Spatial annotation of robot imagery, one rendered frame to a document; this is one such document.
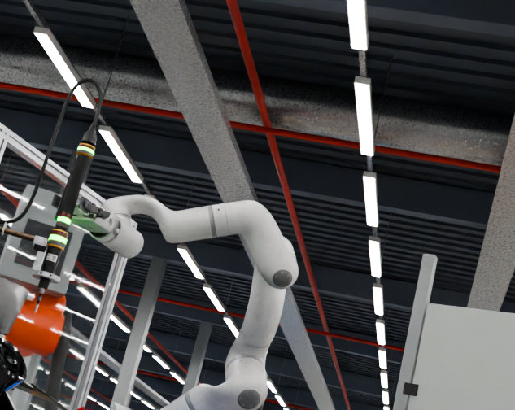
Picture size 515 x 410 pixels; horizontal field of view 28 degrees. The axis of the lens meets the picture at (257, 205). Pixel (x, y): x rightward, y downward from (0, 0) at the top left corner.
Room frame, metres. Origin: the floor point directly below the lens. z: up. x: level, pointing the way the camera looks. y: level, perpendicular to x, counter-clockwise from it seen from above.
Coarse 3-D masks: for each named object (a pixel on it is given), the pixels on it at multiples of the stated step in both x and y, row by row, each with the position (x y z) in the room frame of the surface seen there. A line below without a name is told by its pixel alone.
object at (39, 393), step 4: (32, 384) 2.53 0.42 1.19; (20, 388) 2.59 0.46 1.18; (36, 388) 2.52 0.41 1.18; (28, 392) 2.63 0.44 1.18; (32, 392) 2.60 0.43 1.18; (36, 392) 2.57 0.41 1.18; (40, 392) 2.54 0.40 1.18; (44, 392) 2.53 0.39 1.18; (40, 396) 2.61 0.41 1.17; (44, 396) 2.57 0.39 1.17; (48, 396) 2.54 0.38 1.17; (48, 400) 2.62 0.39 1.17; (52, 400) 2.56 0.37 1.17; (56, 404) 2.60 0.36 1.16; (60, 404) 2.57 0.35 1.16; (64, 408) 2.58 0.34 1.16
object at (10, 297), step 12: (0, 288) 2.61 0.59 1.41; (12, 288) 2.63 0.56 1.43; (24, 288) 2.67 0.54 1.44; (0, 300) 2.58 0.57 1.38; (12, 300) 2.60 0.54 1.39; (24, 300) 2.63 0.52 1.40; (0, 312) 2.55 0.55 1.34; (12, 312) 2.56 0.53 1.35; (0, 324) 2.52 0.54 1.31; (12, 324) 2.54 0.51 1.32
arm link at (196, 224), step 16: (112, 208) 2.71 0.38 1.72; (128, 208) 2.72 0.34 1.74; (144, 208) 2.72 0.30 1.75; (160, 208) 2.69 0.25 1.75; (192, 208) 2.69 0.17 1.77; (208, 208) 2.67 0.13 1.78; (160, 224) 2.70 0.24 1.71; (176, 224) 2.67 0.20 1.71; (192, 224) 2.67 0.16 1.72; (208, 224) 2.66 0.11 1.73; (176, 240) 2.70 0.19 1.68; (192, 240) 2.71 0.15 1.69
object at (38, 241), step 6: (36, 240) 2.49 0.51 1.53; (42, 240) 2.50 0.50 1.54; (36, 246) 2.49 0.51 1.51; (42, 246) 2.49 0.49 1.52; (36, 252) 2.52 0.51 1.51; (42, 252) 2.50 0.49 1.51; (36, 258) 2.50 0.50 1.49; (42, 258) 2.50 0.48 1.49; (36, 264) 2.50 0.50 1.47; (36, 270) 2.49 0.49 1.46; (36, 276) 2.51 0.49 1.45; (42, 276) 2.49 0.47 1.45; (48, 276) 2.48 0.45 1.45; (54, 276) 2.49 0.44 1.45; (54, 282) 2.53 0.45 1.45
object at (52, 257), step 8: (96, 128) 2.51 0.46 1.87; (88, 136) 2.50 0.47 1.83; (96, 136) 2.51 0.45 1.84; (48, 248) 2.50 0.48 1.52; (56, 248) 2.50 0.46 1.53; (48, 256) 2.50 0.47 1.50; (56, 256) 2.50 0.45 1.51; (48, 264) 2.50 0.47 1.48; (56, 264) 2.51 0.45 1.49; (48, 272) 2.50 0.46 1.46; (40, 280) 2.51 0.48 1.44; (48, 280) 2.51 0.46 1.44
